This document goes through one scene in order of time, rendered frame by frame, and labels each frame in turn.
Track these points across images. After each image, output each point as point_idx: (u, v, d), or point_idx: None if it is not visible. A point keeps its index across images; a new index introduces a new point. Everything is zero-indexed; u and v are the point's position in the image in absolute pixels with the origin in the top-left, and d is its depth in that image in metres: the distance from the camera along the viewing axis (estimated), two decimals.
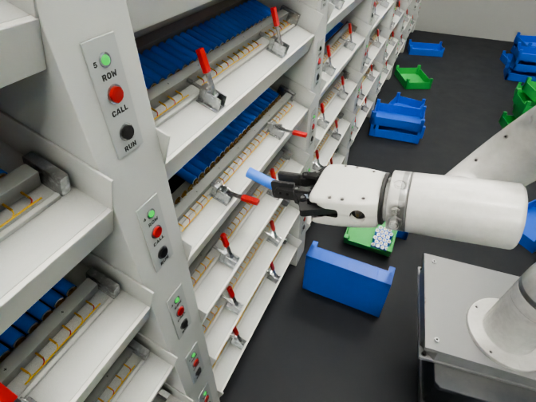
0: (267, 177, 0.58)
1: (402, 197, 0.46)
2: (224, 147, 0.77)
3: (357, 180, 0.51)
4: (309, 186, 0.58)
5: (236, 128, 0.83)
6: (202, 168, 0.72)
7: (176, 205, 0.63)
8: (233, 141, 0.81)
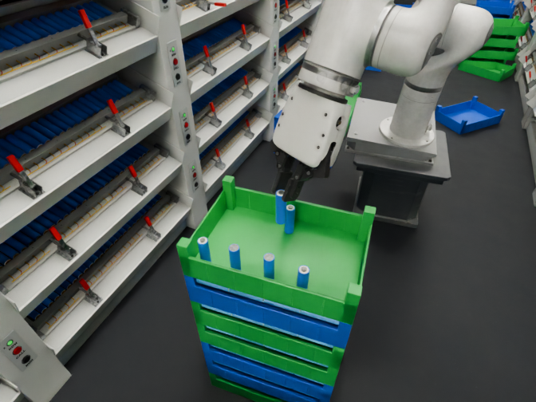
0: None
1: (334, 76, 0.47)
2: None
3: (301, 116, 0.51)
4: (289, 163, 0.58)
5: None
6: None
7: None
8: None
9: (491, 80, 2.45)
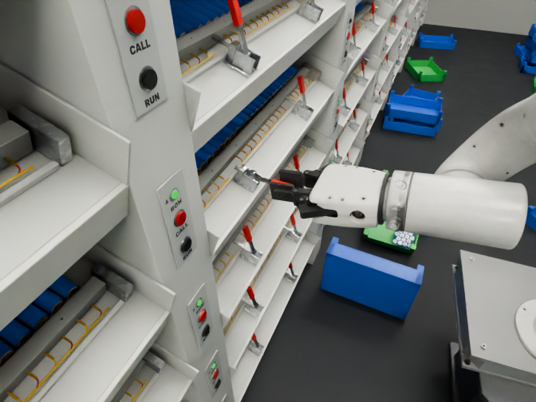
0: None
1: (402, 197, 0.46)
2: (240, 123, 0.68)
3: (357, 180, 0.51)
4: (310, 184, 0.58)
5: (253, 103, 0.73)
6: (215, 145, 0.62)
7: None
8: (250, 117, 0.71)
9: None
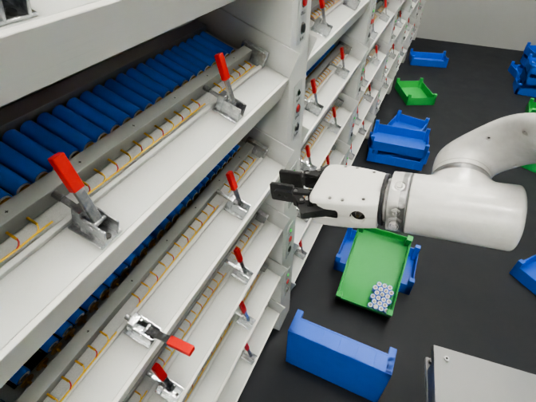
0: None
1: (402, 199, 0.46)
2: (147, 241, 0.55)
3: (357, 181, 0.51)
4: (310, 184, 0.58)
5: None
6: (106, 281, 0.49)
7: (49, 364, 0.41)
8: (164, 227, 0.58)
9: None
